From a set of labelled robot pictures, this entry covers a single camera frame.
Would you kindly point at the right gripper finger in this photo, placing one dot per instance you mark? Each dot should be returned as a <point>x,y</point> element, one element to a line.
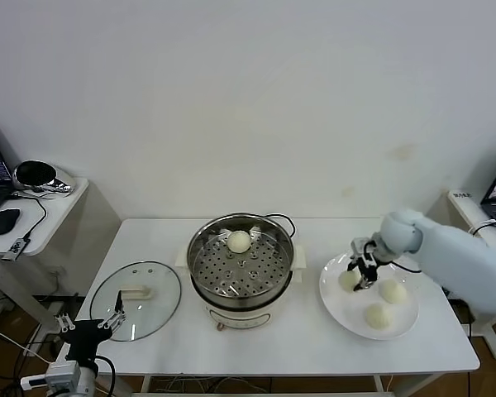
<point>354,264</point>
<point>368,277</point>

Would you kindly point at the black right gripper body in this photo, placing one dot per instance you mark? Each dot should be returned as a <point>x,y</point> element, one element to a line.
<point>378,252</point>

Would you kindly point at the white table leg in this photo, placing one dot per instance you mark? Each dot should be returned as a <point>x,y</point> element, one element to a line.
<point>145,384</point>
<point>379,384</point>

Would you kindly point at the stainless steel steamer pot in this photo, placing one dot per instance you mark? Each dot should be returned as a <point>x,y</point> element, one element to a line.
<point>239,320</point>

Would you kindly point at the stainless steel steamer basket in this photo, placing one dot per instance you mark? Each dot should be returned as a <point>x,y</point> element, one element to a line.
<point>204,237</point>

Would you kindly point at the white steamed baozi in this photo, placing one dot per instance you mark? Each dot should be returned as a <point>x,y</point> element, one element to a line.
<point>237,242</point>
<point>347,283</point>
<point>378,316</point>
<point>393,291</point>

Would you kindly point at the white round plate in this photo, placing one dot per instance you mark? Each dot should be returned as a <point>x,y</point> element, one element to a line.
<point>339,314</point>

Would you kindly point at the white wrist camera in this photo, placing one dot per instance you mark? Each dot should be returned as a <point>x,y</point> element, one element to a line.
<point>62,374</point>
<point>359,247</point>

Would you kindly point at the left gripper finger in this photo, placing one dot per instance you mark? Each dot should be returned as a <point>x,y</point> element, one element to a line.
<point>117,302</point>
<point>65,323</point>

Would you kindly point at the small printed label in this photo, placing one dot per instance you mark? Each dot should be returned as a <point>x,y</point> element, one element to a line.
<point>462,195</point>

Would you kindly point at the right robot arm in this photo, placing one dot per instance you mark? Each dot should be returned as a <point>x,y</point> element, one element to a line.
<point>446,248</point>

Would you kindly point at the glass pot lid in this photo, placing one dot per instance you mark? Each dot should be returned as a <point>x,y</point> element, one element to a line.
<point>136,293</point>

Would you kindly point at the white side table with label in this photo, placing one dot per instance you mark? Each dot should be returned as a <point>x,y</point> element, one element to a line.
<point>459,207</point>

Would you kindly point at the white side table with mouse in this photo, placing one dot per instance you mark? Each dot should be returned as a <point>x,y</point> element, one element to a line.
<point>66,207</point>

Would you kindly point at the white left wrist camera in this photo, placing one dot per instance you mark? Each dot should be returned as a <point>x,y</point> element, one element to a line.
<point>62,374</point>

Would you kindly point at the black computer mouse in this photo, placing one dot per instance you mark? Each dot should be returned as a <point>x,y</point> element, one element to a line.
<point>4,220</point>

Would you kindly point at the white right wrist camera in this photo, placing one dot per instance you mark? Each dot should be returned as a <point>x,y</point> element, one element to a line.
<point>359,247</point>

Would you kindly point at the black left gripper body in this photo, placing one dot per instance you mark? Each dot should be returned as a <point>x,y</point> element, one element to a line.
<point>84,335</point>

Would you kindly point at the grey usb hub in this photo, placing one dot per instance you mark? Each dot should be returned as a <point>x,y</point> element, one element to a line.
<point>14,249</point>

